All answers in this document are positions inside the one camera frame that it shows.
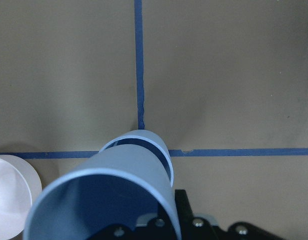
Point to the blue cup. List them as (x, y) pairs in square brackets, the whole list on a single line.
[(118, 185), (148, 140)]

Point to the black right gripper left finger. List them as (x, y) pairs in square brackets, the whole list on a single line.
[(143, 225)]

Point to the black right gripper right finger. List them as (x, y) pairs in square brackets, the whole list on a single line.
[(200, 228)]

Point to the pink bowl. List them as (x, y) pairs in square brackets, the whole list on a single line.
[(20, 185)]

